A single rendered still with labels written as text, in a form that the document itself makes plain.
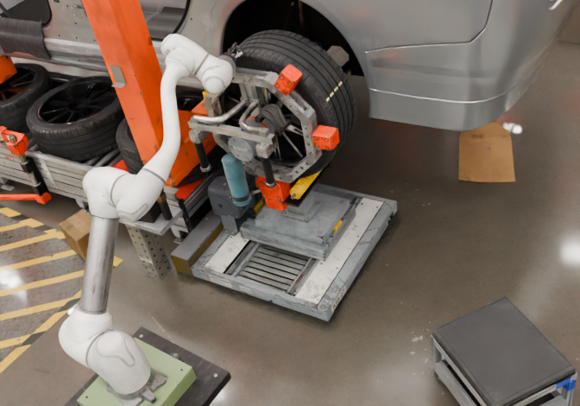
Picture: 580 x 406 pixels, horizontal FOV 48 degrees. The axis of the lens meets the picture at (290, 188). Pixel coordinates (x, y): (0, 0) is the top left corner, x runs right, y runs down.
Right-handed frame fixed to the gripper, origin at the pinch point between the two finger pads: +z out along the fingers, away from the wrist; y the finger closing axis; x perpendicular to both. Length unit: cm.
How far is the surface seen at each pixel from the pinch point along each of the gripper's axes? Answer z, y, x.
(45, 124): 70, -154, -7
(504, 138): 99, 86, -139
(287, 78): -22.9, 21.4, -14.6
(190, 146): 14, -51, -37
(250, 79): -15.1, 4.8, -10.8
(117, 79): -6, -53, 11
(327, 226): 3, -4, -100
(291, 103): -20.9, 17.1, -25.3
